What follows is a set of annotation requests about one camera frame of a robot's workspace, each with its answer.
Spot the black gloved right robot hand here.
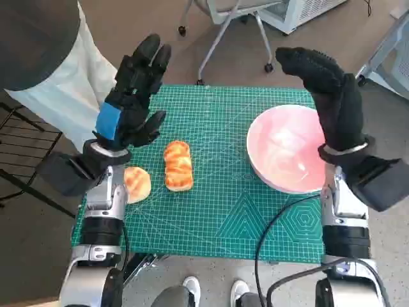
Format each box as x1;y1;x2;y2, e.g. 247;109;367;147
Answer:
275;47;368;151

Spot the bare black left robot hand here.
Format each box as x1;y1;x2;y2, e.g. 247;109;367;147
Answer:
92;33;173;150

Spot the pink bowl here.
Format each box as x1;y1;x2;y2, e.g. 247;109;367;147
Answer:
246;105;327;194

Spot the long toy bread loaf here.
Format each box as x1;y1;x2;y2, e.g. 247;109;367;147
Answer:
163;139;195;193

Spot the round toy bread bun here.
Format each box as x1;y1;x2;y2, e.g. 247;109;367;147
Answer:
123;166;151;204

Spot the person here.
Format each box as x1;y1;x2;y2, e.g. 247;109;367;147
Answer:
0;0;118;154

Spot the white metal cart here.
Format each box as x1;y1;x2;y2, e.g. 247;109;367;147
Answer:
356;9;409;106

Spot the green cutting mat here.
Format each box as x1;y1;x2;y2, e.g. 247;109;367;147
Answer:
72;84;323;264

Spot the white grilled appliance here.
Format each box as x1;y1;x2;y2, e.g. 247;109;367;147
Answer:
258;0;348;35

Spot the grey office chair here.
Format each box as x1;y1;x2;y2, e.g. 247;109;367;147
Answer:
178;0;290;84

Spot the person's foot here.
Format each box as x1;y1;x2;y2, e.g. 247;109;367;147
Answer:
183;276;201;307
230;279;251;306

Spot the person's leg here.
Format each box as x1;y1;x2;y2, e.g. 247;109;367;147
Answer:
239;292;272;307
151;285;194;307

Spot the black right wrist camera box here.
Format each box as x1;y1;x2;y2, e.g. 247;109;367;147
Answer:
343;156;404;212

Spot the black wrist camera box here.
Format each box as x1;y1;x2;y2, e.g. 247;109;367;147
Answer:
38;152;106;196
343;156;404;212

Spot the black wire rack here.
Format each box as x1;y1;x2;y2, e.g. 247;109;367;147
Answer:
0;92;77;220

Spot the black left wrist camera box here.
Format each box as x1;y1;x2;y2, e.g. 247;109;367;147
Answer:
38;152;106;196

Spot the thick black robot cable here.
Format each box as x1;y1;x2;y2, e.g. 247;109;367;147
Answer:
266;257;384;307

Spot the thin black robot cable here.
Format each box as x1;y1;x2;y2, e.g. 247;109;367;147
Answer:
254;193;323;307

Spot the black metal table frame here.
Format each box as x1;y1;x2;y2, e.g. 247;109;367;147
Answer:
123;253;170;287

